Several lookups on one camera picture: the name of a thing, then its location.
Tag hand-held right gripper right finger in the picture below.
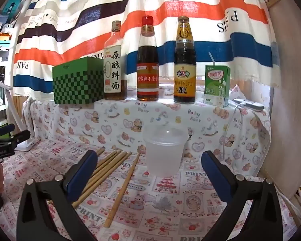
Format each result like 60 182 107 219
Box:
201 151 288 241

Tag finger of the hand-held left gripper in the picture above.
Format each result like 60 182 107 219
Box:
0 124 15 139
5 130 31 148

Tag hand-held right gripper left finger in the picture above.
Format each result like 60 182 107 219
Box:
16 150 98 241

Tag translucent plastic cup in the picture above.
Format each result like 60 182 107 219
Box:
143 127 189 177

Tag strawberry printed tablecloth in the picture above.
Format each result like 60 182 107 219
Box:
0 136 299 241

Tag shelf with boxes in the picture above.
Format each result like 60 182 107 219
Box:
0 0 23 131

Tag bear printed cloth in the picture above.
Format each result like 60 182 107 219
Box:
21 84 273 161

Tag white power strip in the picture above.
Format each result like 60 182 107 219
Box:
228 98 264 111

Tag green checkered box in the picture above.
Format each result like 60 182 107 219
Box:
53 56 104 104

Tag green drink carton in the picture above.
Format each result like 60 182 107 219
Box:
204 65 231 108

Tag beige board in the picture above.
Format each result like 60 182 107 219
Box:
256 0 301 199

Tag clear cooking wine bottle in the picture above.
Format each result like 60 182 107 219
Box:
103 21 128 100

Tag dark oyster sauce bottle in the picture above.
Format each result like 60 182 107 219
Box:
174 16 196 104

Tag red-capped sesame oil bottle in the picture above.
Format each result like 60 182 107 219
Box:
137 15 160 102

